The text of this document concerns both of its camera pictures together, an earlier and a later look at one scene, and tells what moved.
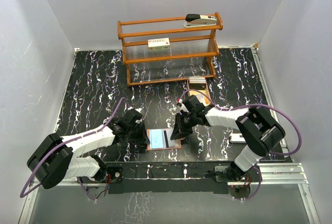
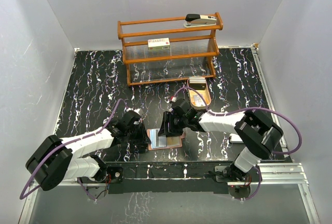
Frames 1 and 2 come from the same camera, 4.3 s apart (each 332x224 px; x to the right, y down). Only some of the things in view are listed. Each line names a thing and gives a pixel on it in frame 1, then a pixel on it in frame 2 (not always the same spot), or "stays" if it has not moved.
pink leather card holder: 160,139 stays
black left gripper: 143,138 stays
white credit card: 168,142 -> 162,141
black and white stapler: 195,20 stays
